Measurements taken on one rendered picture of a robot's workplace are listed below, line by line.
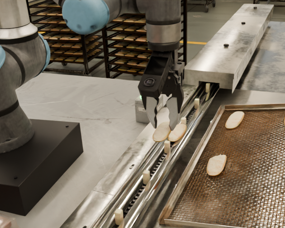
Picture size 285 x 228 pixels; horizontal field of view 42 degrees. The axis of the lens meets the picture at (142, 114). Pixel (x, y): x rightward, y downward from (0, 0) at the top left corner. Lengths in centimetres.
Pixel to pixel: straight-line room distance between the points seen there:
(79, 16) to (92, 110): 63
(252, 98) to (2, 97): 83
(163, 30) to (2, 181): 46
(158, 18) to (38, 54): 37
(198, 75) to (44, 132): 59
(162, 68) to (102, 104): 56
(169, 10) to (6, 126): 47
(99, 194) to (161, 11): 40
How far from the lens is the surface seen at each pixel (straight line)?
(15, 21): 99
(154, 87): 76
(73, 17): 70
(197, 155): 87
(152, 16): 80
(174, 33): 81
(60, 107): 133
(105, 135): 112
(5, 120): 94
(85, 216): 77
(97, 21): 69
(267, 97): 137
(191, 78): 133
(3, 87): 92
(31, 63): 100
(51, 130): 100
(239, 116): 101
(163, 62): 80
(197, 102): 120
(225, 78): 130
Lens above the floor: 136
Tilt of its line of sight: 26 degrees down
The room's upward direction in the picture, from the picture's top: 3 degrees counter-clockwise
